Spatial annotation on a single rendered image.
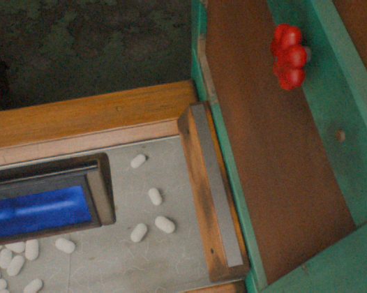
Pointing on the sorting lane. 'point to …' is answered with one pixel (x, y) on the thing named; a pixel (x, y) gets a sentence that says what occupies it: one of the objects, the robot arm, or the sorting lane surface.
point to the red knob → (289, 56)
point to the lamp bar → (49, 199)
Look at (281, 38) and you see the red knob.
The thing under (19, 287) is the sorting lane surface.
